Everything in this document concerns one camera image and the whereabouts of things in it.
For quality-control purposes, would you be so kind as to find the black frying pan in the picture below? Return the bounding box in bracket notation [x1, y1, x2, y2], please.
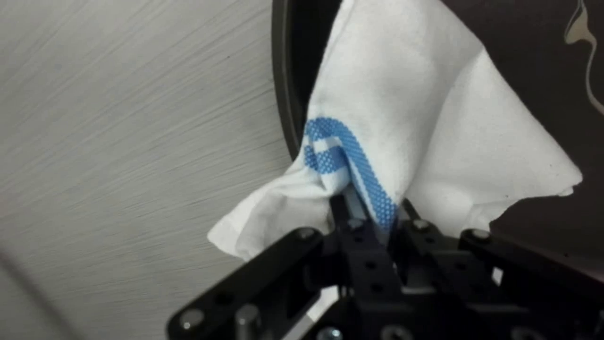
[270, 0, 604, 284]

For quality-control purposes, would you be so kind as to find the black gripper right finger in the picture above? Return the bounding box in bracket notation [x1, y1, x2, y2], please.
[385, 198, 604, 340]

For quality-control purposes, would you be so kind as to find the large white blue-striped towel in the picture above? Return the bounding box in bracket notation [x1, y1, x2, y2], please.
[206, 0, 585, 260]

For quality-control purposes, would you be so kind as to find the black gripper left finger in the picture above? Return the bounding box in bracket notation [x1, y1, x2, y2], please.
[166, 190, 404, 340]

